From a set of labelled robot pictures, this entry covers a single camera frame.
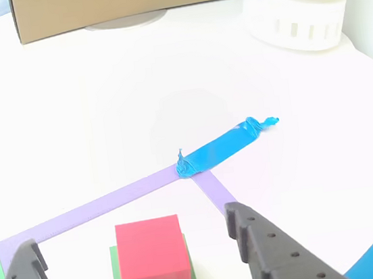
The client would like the small red cube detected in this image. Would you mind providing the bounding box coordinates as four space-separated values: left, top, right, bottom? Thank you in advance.
113 213 193 279

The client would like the polymaker printed cardboard box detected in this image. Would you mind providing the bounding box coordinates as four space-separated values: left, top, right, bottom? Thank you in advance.
8 0 244 46

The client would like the grey round disc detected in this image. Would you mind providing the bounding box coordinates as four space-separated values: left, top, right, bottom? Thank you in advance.
82 8 170 34

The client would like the white slotted printed cylinder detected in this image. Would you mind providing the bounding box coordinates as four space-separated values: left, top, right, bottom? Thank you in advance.
239 0 360 61

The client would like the purple square frame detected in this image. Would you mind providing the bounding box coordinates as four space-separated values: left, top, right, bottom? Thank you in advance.
0 155 245 275

